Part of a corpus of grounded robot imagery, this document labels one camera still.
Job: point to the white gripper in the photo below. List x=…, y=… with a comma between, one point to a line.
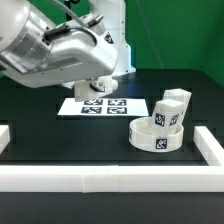
x=75, y=57

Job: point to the white round stool seat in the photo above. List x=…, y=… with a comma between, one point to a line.
x=141, y=137

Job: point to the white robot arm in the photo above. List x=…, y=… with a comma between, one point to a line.
x=36, y=52

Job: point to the white sheet with markers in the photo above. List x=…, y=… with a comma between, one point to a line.
x=104, y=107

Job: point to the white U-shaped fence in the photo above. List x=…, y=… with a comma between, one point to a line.
x=88, y=179

